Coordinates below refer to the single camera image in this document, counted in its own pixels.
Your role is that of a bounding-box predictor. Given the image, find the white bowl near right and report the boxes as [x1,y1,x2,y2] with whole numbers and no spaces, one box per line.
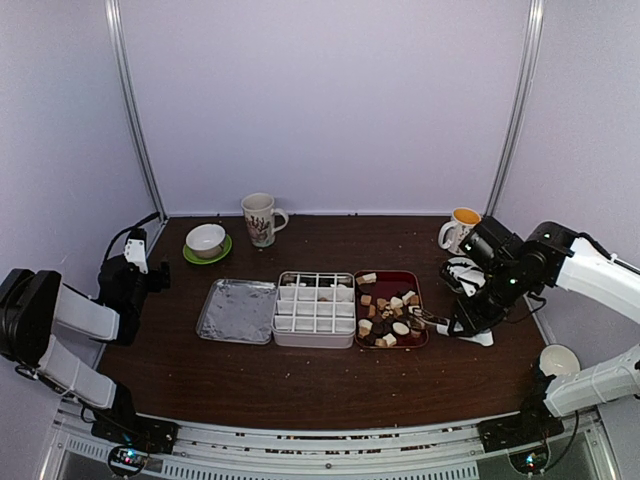
[538,344,581,377]

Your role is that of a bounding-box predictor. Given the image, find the red chocolate tray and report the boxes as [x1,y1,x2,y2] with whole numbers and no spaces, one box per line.
[354,270,429,350]

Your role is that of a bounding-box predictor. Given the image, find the aluminium frame post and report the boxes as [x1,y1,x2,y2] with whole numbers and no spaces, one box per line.
[485,0,545,216]
[104,0,168,222]

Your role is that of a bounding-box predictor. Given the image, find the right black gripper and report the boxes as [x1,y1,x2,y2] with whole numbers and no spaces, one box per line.
[448,262,529,337]

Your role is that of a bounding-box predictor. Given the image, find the left aluminium frame post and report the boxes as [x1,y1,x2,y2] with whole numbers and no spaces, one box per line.
[104,0,168,222]

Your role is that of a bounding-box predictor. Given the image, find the white mug yellow inside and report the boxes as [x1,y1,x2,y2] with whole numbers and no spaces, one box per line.
[437,207,482,256]

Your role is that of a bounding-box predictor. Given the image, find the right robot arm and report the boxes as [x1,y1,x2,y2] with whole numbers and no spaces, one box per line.
[447,217,639,442]

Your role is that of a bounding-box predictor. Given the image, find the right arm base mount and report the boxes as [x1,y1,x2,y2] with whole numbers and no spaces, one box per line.
[478,414,564,477]

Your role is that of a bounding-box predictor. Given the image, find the green saucer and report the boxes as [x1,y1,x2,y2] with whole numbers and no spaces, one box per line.
[182,234,233,265]

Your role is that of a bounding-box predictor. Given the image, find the right aluminium frame post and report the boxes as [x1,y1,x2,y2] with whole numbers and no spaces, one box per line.
[485,0,545,216]

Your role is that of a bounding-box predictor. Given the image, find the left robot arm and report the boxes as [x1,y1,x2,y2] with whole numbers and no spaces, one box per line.
[1,212,170,444]

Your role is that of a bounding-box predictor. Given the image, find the lilac tin box with dividers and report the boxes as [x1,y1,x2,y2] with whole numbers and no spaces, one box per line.
[271,271,356,349]

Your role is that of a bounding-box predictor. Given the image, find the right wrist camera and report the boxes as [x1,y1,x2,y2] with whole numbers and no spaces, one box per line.
[439,256,486,297]

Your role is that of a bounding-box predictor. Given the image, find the white metal tongs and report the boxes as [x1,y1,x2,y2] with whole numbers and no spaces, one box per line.
[408,306,494,347]

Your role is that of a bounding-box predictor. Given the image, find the white oval chocolate in tray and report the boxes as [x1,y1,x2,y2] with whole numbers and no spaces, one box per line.
[392,322,410,336]

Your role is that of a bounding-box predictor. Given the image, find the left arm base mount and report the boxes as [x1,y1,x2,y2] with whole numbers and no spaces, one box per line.
[91,417,179,478]

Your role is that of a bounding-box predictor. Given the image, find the lilac bunny tin lid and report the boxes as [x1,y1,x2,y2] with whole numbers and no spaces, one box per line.
[195,279,277,345]

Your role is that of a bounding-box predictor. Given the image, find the tall floral mug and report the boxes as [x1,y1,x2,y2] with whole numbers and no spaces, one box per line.
[241,192,289,248]

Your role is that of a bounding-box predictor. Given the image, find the front aluminium rail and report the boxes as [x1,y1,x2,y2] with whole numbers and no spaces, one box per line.
[36,411,622,479]

